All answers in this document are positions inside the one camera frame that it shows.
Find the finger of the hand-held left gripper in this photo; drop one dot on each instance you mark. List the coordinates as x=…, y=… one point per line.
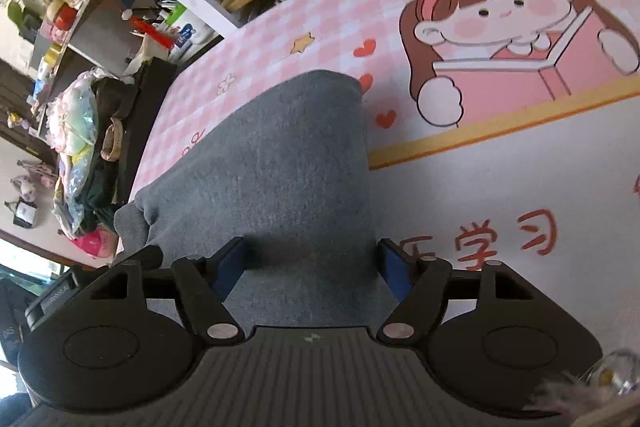
x=150, y=255

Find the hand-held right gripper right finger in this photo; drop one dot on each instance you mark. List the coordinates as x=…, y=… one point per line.
x=392, y=269

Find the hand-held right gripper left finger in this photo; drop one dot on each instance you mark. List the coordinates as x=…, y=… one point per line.
x=230, y=267

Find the grey fleece garment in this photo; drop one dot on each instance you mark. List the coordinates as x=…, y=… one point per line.
x=275, y=157

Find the pink cap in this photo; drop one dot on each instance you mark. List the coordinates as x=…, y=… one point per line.
x=92, y=242

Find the dark green cloth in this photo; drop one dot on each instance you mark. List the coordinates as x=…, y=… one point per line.
x=97, y=197

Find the pink checked table mat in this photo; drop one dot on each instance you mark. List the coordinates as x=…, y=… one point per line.
x=500, y=187

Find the dark brown bag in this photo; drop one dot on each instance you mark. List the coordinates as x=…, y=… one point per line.
x=145, y=107

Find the plush toy in plastic bag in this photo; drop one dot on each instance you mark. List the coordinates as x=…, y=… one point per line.
x=75, y=117

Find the cream cloth pouch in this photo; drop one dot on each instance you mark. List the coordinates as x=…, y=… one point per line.
x=137, y=57

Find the grey fur trinket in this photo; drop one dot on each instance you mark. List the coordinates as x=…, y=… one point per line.
x=560, y=394

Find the red tassel ornament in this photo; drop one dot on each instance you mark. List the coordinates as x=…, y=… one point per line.
x=152, y=32

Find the white jar green lid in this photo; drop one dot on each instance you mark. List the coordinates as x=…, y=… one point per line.
x=192, y=34

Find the clear glass bead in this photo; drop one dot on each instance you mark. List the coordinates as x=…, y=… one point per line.
x=616, y=372

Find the bunch of pens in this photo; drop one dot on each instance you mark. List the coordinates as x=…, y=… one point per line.
x=162, y=2

